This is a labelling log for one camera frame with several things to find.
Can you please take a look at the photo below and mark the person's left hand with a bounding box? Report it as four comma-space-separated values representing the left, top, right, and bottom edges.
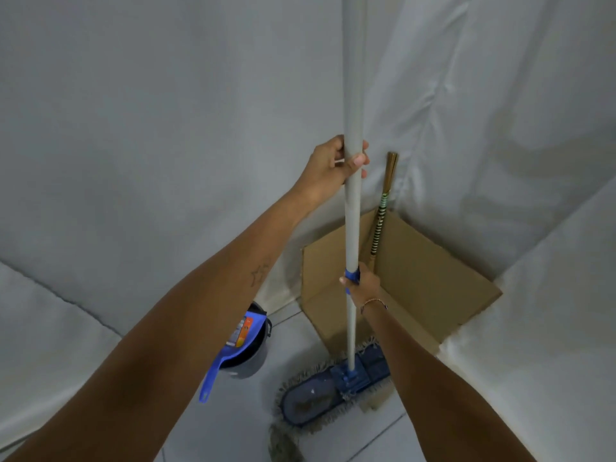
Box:
293, 135, 371, 208

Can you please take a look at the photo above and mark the blue plastic dustpan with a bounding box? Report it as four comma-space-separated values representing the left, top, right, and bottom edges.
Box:
198, 310, 256, 405

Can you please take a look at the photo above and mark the striped-handle straw broom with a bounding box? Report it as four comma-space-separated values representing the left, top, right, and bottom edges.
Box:
368, 151, 400, 274

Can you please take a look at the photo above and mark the black plastic bucket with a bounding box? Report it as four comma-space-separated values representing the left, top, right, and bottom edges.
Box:
225, 301, 273, 380

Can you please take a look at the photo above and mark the brown cardboard box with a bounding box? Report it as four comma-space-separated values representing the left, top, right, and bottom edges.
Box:
301, 209, 504, 359

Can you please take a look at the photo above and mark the person's right hand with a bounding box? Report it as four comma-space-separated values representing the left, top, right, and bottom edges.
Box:
339, 261, 384, 310

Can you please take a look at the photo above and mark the white fabric backdrop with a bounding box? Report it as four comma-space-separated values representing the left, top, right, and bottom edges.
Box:
0, 0, 616, 450

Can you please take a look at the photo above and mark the white-handled blue mop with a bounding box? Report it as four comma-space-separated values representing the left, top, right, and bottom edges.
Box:
268, 0, 393, 462

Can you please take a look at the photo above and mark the person's left forearm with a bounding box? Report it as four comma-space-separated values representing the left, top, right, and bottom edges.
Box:
0, 182, 319, 462

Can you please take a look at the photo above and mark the person's right forearm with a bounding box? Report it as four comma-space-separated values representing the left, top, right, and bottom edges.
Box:
361, 300, 538, 462

